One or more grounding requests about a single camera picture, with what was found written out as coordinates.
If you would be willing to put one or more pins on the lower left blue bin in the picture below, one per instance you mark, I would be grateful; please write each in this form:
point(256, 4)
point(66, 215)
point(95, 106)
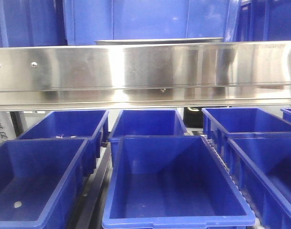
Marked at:
point(40, 181)

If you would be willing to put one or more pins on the upper centre blue bin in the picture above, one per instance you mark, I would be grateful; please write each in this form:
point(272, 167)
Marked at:
point(87, 21)

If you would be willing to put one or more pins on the lower centre blue bin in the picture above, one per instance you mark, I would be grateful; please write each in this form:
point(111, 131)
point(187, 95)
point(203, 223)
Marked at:
point(167, 182)

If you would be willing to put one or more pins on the silver metal tray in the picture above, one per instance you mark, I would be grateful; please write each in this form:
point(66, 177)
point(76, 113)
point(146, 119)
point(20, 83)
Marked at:
point(158, 41)

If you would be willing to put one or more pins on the back left blue bin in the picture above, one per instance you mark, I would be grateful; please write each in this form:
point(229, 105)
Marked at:
point(89, 124)

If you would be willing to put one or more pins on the stainless steel shelf rail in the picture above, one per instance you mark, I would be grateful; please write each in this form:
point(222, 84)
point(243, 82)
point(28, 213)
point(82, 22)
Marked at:
point(134, 76)

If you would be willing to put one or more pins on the back centre blue bin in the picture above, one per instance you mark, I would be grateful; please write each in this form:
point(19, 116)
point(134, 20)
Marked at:
point(145, 122)

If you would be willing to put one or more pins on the upper left blue bin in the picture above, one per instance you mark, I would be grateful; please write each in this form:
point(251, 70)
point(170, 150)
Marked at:
point(28, 23)

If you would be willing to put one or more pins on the lower right blue bin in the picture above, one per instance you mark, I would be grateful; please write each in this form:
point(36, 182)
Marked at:
point(261, 168)

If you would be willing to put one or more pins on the upper right blue bin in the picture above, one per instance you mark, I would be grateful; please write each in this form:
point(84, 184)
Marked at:
point(264, 20)

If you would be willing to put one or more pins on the left roller track rail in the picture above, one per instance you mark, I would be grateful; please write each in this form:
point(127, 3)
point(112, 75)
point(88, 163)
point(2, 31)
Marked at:
point(89, 208)

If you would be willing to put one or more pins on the back right blue bin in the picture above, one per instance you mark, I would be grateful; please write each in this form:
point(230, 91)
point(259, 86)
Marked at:
point(221, 123)

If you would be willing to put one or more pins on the blue bin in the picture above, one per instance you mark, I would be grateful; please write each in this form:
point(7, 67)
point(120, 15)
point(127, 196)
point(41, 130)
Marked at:
point(261, 168)
point(87, 21)
point(264, 20)
point(40, 181)
point(28, 23)
point(221, 123)
point(89, 124)
point(167, 182)
point(286, 114)
point(145, 122)

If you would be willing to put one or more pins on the far right blue bin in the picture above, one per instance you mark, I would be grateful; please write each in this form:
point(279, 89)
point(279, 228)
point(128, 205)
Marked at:
point(286, 114)

